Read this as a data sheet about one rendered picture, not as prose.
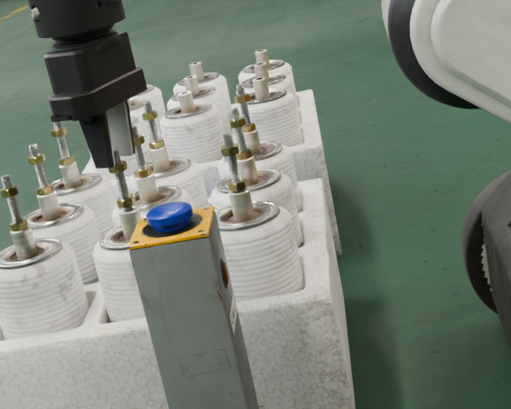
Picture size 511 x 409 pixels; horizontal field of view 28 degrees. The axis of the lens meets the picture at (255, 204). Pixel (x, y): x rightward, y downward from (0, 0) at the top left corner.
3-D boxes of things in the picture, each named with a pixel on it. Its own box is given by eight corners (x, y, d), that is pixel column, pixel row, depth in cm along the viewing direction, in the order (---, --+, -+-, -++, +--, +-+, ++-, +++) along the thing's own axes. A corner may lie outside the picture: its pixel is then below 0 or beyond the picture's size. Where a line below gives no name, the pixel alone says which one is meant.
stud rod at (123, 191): (133, 220, 106) (116, 152, 104) (124, 221, 106) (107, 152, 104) (136, 217, 107) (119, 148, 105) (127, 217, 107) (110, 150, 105)
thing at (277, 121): (312, 191, 167) (293, 85, 161) (315, 210, 158) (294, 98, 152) (255, 202, 168) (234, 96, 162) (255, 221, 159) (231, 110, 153)
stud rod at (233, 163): (246, 204, 105) (230, 134, 103) (236, 205, 105) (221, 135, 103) (246, 200, 106) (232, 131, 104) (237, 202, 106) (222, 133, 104)
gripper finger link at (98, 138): (95, 166, 104) (79, 108, 102) (120, 165, 103) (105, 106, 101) (86, 172, 103) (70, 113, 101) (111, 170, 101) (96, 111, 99)
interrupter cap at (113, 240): (120, 226, 112) (118, 221, 112) (182, 222, 109) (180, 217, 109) (88, 255, 105) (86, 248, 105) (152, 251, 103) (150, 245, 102)
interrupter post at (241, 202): (229, 224, 106) (223, 195, 105) (239, 215, 108) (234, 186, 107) (250, 224, 105) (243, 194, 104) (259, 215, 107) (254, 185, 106)
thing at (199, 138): (242, 204, 168) (220, 99, 162) (241, 224, 159) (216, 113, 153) (186, 214, 169) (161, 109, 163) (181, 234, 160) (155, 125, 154)
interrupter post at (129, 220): (130, 234, 109) (123, 206, 108) (150, 233, 108) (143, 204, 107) (120, 243, 107) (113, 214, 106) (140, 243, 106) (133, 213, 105)
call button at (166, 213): (198, 218, 90) (192, 197, 89) (193, 234, 86) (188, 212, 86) (154, 226, 91) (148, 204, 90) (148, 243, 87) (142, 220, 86)
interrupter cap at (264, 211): (196, 234, 105) (195, 228, 105) (229, 207, 111) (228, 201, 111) (262, 233, 101) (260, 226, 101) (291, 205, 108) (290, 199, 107)
